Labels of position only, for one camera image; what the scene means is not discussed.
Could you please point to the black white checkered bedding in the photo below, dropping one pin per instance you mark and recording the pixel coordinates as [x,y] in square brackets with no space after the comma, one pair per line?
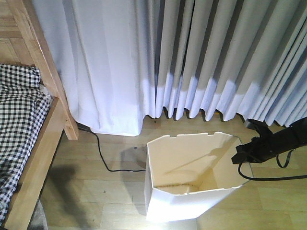
[23,109]

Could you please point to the white sheer curtain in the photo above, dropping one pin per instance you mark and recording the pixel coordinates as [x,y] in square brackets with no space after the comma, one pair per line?
[103,52]

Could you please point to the white plastic trash bin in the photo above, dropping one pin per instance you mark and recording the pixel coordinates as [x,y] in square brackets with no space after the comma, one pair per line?
[188,174]

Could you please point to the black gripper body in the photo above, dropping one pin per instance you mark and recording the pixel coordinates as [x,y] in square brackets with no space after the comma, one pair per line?
[261,148]

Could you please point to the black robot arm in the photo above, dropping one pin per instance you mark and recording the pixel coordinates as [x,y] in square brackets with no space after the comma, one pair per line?
[294,136]

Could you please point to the wooden bed frame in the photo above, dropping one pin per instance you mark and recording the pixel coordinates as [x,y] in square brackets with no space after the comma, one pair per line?
[22,43]

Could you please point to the grey pleated curtain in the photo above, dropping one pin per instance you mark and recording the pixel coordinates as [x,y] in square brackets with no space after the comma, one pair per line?
[236,57]

